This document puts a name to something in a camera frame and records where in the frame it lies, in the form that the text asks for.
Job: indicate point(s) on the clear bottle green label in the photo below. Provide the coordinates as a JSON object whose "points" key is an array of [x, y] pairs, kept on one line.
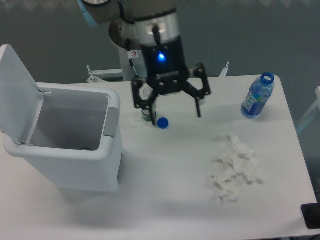
{"points": [[146, 114]]}

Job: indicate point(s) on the white frame at right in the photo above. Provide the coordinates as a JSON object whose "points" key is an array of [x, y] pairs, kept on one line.
{"points": [[310, 115]]}

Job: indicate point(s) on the blue bottle cap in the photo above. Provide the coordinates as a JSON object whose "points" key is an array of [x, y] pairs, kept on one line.
{"points": [[163, 123]]}

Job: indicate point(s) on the black device at corner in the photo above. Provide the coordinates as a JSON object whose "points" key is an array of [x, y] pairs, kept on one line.
{"points": [[311, 215]]}

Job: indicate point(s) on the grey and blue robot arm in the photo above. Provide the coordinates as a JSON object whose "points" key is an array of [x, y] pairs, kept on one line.
{"points": [[140, 13]]}

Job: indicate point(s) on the white trash can lid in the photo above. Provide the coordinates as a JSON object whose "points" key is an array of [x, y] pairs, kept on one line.
{"points": [[21, 99]]}

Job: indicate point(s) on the white metal base frame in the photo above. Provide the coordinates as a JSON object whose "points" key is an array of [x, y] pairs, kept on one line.
{"points": [[99, 76]]}

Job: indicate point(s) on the white trash can body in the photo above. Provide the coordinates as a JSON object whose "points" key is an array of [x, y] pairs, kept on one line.
{"points": [[76, 143]]}

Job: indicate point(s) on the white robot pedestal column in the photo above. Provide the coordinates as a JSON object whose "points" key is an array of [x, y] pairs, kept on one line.
{"points": [[125, 62]]}

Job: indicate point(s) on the crumpled white tissue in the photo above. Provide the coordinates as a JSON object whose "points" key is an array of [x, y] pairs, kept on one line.
{"points": [[239, 161], [228, 188]]}

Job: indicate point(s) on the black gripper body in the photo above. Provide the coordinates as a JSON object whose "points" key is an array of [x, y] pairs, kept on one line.
{"points": [[164, 59]]}

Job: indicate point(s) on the crumpled white tissue upper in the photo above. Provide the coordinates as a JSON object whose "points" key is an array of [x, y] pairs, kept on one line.
{"points": [[239, 161]]}

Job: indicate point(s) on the blue plastic drink bottle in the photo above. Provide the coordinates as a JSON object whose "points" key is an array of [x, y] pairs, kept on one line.
{"points": [[259, 93]]}

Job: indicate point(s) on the crumpled white tissue lower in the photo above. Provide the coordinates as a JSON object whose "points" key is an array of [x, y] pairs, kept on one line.
{"points": [[228, 188]]}

